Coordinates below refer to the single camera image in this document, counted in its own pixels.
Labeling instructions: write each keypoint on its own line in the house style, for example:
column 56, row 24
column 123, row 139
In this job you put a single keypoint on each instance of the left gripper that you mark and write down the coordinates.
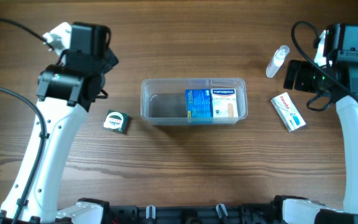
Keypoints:
column 110, row 59

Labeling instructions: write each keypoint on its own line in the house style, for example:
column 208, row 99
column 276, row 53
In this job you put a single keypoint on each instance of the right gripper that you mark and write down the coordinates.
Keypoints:
column 291, row 74

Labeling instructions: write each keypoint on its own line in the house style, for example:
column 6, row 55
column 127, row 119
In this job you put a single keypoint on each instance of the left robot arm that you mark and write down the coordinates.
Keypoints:
column 65, row 93

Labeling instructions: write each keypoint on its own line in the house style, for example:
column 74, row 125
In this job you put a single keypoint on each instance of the clear plastic container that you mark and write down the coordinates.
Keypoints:
column 163, row 100

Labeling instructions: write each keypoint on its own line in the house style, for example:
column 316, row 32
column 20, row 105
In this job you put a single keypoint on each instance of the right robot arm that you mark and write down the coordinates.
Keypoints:
column 291, row 209

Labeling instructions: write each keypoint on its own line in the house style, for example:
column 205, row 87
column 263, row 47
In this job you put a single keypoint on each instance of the green round-label box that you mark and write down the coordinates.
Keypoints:
column 116, row 121

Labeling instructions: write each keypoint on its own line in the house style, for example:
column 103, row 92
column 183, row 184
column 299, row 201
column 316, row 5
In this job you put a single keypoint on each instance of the white Hansaplast plaster box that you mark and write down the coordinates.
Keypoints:
column 224, row 103

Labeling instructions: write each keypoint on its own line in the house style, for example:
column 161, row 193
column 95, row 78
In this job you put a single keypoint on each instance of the blue VapoDrops box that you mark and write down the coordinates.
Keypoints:
column 198, row 103

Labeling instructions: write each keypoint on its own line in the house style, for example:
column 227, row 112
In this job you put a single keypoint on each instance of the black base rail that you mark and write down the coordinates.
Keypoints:
column 221, row 213

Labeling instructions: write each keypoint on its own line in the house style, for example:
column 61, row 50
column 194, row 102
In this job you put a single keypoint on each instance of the clear spray bottle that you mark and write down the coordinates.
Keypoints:
column 277, row 61

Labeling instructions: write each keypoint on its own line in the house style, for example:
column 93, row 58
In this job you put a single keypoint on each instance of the white Panadol box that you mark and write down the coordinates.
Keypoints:
column 288, row 112

